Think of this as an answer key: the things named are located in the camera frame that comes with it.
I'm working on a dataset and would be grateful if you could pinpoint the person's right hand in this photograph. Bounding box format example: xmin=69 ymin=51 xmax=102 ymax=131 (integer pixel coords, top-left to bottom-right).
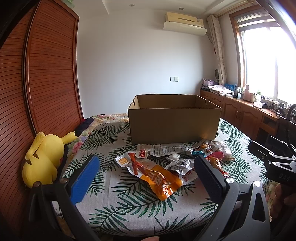
xmin=270 ymin=184 xmax=295 ymax=219

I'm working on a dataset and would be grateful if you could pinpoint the clear bag of snacks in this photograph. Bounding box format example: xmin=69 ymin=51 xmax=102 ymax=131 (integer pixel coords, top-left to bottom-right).
xmin=193 ymin=140 xmax=235 ymax=163

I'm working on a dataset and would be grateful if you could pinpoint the brown cardboard box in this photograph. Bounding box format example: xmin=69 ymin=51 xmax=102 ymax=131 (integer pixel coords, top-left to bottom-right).
xmin=128 ymin=94 xmax=222 ymax=145

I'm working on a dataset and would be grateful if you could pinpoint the pink kettle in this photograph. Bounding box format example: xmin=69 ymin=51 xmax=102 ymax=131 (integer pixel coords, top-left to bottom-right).
xmin=243 ymin=85 xmax=254 ymax=103

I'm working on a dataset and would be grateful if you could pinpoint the blue foil candy wrapper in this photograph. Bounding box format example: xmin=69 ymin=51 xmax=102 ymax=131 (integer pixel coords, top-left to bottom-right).
xmin=191 ymin=151 xmax=205 ymax=157

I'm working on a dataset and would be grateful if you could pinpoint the wall air conditioner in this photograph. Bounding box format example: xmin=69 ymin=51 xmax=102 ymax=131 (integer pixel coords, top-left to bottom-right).
xmin=163 ymin=12 xmax=207 ymax=36

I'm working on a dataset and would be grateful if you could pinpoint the patterned window curtain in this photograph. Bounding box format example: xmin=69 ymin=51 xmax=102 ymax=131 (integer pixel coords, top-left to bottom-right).
xmin=207 ymin=15 xmax=227 ymax=85

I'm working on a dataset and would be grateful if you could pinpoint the leaf print cloth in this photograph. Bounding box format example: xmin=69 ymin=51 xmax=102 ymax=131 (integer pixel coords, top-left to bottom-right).
xmin=52 ymin=119 xmax=277 ymax=238

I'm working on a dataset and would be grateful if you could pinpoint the white wall switch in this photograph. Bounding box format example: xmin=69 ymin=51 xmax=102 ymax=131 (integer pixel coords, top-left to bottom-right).
xmin=170 ymin=77 xmax=179 ymax=82

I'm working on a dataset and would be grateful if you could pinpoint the window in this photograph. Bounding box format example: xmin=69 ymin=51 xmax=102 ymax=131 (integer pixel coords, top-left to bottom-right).
xmin=229 ymin=5 xmax=295 ymax=105

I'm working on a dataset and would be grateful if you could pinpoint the white long snack packet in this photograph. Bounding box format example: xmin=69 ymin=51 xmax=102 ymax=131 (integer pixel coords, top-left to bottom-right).
xmin=135 ymin=144 xmax=193 ymax=159

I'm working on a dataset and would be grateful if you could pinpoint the orange white snack bag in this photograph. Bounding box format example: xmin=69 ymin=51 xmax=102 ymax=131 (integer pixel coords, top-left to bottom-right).
xmin=115 ymin=151 xmax=183 ymax=201

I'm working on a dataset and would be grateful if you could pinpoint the yellow Pikachu plush toy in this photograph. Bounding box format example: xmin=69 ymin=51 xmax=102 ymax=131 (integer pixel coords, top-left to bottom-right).
xmin=22 ymin=132 xmax=77 ymax=188

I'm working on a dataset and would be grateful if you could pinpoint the silver grey snack packet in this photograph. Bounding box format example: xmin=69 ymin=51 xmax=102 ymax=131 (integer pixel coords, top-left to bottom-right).
xmin=165 ymin=159 xmax=194 ymax=175

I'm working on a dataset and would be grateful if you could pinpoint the folded floral cloth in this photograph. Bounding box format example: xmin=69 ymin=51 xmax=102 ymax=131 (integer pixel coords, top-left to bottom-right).
xmin=209 ymin=85 xmax=233 ymax=96

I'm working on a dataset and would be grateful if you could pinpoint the wooden sideboard cabinet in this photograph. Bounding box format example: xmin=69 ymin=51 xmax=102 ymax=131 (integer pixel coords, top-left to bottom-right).
xmin=200 ymin=89 xmax=278 ymax=143

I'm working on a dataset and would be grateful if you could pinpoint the wooden slatted wardrobe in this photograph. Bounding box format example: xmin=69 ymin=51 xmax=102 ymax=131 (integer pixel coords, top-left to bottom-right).
xmin=1 ymin=1 xmax=83 ymax=233

